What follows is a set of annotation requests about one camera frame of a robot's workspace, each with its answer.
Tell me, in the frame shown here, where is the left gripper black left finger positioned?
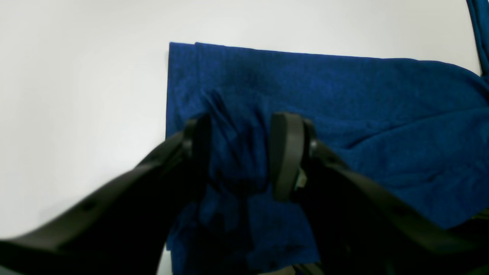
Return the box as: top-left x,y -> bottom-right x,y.
1,115 -> 212,275

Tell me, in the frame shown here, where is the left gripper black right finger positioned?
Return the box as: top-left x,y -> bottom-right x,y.
269,112 -> 488,275

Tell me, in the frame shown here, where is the blue long-sleeve shirt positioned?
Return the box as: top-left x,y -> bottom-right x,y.
166,0 -> 489,275

